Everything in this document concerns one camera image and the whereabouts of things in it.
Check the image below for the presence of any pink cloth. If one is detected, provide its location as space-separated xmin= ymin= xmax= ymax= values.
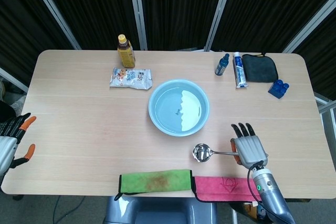
xmin=191 ymin=175 xmax=263 ymax=202

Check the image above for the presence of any white snack bag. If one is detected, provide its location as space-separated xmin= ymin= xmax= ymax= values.
xmin=109 ymin=67 xmax=153 ymax=91

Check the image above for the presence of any white blue toothpaste tube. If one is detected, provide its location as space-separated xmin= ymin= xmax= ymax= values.
xmin=233 ymin=52 xmax=249 ymax=89

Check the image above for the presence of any folding screen partition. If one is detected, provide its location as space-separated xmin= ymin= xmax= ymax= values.
xmin=0 ymin=0 xmax=336 ymax=114

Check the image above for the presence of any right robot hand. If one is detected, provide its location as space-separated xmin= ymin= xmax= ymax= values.
xmin=229 ymin=122 xmax=269 ymax=170

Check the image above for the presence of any dark grey cloth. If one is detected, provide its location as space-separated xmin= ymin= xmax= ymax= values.
xmin=241 ymin=52 xmax=279 ymax=82

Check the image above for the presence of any metal ladle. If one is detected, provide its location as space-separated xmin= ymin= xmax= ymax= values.
xmin=192 ymin=143 xmax=238 ymax=163

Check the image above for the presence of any blue toy block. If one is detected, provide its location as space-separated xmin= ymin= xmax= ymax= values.
xmin=267 ymin=79 xmax=290 ymax=100

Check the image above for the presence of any green cloth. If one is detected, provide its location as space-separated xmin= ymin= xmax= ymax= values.
xmin=113 ymin=168 xmax=194 ymax=200

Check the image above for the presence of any small blue spray bottle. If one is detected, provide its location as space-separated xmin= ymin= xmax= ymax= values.
xmin=214 ymin=53 xmax=230 ymax=77

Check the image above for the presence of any yellow tea bottle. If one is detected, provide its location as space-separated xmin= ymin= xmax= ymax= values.
xmin=117 ymin=34 xmax=136 ymax=69

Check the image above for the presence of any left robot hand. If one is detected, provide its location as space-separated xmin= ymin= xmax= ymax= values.
xmin=0 ymin=112 xmax=37 ymax=177

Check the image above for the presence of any light blue basin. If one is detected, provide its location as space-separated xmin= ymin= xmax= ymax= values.
xmin=148 ymin=78 xmax=211 ymax=137

